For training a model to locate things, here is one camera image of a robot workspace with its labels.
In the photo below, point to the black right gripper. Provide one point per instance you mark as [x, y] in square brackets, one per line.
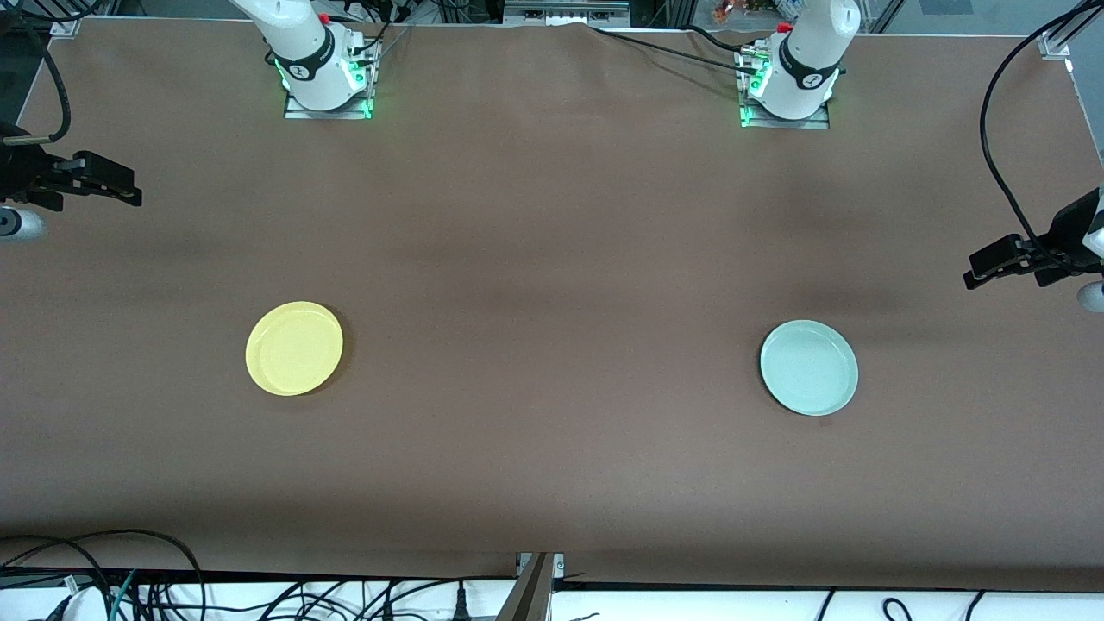
[19, 172]

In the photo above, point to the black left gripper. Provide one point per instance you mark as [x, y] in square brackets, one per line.
[1064, 236]

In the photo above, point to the pale green plate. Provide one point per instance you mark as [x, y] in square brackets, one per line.
[809, 369]

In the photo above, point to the yellow plate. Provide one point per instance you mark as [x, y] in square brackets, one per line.
[293, 349]

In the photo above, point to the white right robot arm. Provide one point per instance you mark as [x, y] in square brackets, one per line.
[306, 52]

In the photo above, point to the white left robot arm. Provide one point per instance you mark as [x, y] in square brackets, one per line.
[806, 60]

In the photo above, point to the orange colourful toy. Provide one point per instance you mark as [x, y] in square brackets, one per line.
[733, 10]

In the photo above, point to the brown table cover sheet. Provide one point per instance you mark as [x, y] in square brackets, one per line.
[552, 259]

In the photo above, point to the white lower shelf board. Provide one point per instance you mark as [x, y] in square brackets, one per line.
[690, 609]

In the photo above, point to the grey power strip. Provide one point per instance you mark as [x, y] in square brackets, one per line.
[561, 12]

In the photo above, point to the black power plug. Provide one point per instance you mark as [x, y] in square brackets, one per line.
[461, 608]

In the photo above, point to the metal corner bracket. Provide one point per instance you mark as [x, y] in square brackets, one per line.
[66, 26]
[1054, 45]

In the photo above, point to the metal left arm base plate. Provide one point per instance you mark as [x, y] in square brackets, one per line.
[815, 123]

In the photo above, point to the aluminium frame profile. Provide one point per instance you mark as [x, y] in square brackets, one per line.
[530, 595]

